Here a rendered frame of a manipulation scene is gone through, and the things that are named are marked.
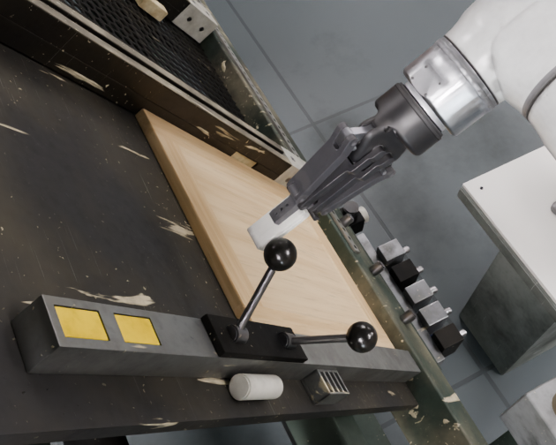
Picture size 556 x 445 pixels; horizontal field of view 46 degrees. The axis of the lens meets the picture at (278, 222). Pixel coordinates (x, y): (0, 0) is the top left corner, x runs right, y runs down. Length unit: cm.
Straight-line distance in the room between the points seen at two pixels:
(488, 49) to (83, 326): 45
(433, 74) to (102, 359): 41
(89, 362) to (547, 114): 46
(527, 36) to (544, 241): 114
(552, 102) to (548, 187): 121
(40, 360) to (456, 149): 241
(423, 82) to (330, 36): 249
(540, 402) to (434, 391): 20
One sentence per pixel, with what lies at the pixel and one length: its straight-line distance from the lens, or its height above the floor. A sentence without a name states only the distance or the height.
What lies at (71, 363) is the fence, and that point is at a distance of 58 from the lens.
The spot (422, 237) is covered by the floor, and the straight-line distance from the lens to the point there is 256.
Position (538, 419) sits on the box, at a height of 91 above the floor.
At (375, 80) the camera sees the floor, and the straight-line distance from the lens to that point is 299.
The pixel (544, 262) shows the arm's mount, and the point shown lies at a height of 76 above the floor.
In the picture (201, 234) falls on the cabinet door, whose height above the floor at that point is 136.
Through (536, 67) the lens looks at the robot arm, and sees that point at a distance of 65.
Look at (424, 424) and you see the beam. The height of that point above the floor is 87.
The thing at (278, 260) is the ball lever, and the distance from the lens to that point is 72.
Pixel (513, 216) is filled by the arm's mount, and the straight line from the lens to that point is 177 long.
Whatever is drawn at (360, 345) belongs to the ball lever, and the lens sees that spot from 79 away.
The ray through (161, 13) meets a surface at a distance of 166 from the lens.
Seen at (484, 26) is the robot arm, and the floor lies 175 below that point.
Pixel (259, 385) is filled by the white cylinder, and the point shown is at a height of 144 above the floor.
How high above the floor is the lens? 219
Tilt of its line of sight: 60 degrees down
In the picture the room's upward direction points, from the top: straight up
